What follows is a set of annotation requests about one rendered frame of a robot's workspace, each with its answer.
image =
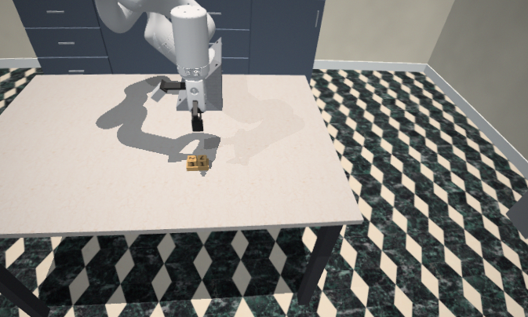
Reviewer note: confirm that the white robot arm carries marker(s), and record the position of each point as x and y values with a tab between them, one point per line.
187	41

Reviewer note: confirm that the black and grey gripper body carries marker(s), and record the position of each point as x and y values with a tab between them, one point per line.
199	84

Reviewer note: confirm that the tan calendar cube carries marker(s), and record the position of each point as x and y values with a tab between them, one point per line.
202	160
192	160

